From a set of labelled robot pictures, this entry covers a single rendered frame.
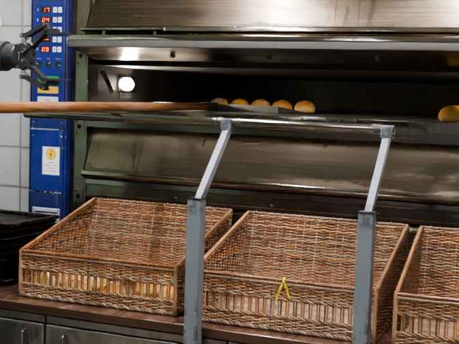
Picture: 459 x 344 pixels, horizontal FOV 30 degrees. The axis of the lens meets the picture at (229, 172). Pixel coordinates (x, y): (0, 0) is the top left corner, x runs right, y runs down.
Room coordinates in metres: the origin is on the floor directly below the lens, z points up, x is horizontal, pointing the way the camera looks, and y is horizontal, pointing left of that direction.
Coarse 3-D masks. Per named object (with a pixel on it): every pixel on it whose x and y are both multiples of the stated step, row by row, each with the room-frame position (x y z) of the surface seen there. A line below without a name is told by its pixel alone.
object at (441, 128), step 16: (112, 112) 3.12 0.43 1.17; (128, 112) 3.10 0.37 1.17; (144, 112) 3.08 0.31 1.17; (160, 112) 3.05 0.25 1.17; (176, 112) 3.03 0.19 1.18; (192, 112) 3.01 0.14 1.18; (400, 128) 2.75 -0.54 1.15; (416, 128) 2.73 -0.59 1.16; (432, 128) 2.71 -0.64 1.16; (448, 128) 2.69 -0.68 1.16
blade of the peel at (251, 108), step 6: (222, 108) 3.47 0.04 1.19; (228, 108) 3.46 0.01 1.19; (234, 108) 3.45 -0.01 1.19; (240, 108) 3.44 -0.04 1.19; (246, 108) 3.43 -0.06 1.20; (252, 108) 3.42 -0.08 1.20; (258, 108) 3.42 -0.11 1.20; (264, 108) 3.41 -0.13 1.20; (270, 108) 3.40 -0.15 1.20; (276, 108) 3.39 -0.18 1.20; (282, 108) 3.43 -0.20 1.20
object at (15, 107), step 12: (0, 108) 2.14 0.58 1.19; (12, 108) 2.19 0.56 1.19; (24, 108) 2.24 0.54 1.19; (36, 108) 2.29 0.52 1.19; (48, 108) 2.34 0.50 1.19; (60, 108) 2.40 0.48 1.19; (72, 108) 2.46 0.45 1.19; (84, 108) 2.52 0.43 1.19; (96, 108) 2.58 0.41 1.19; (108, 108) 2.65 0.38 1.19; (120, 108) 2.72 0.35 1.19; (132, 108) 2.79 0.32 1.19; (144, 108) 2.88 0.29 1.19; (156, 108) 2.96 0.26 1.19; (168, 108) 3.05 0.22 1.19; (180, 108) 3.15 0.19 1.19; (192, 108) 3.25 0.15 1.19; (204, 108) 3.36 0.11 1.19
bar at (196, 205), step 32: (224, 128) 2.55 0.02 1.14; (256, 128) 2.54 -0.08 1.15; (288, 128) 2.49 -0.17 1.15; (320, 128) 2.46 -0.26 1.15; (352, 128) 2.42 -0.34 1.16; (384, 128) 2.38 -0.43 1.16; (384, 160) 2.32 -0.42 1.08; (192, 224) 2.35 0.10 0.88; (192, 256) 2.35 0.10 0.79; (192, 288) 2.35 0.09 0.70; (192, 320) 2.35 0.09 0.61
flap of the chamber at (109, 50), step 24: (96, 48) 3.01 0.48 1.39; (120, 48) 2.97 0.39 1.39; (144, 48) 2.93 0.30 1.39; (168, 48) 2.90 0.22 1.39; (192, 48) 2.86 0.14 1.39; (216, 48) 2.83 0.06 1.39; (240, 48) 2.79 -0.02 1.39; (264, 48) 2.76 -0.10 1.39; (288, 48) 2.73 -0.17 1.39; (312, 48) 2.70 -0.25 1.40; (336, 48) 2.67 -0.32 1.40; (360, 48) 2.65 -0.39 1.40; (384, 48) 2.62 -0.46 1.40; (408, 48) 2.59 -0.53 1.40; (432, 48) 2.57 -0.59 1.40; (456, 48) 2.54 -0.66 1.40
